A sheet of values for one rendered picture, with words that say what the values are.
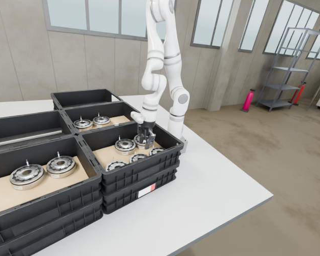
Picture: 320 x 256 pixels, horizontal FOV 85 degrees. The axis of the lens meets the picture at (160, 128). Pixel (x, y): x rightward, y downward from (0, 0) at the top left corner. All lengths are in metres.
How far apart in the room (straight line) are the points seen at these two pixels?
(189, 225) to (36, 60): 2.50
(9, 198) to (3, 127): 0.43
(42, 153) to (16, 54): 2.02
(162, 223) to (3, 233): 0.50
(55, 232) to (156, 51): 0.75
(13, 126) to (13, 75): 1.74
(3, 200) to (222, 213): 0.83
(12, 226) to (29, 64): 2.30
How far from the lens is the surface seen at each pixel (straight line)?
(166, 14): 0.85
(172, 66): 0.90
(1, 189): 0.84
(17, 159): 0.86
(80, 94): 1.43
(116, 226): 0.79
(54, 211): 0.67
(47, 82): 2.81
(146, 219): 0.81
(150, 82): 0.73
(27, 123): 1.12
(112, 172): 0.64
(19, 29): 2.72
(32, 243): 0.75
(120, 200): 0.80
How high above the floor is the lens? 1.37
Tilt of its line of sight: 28 degrees down
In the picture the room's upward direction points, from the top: 8 degrees clockwise
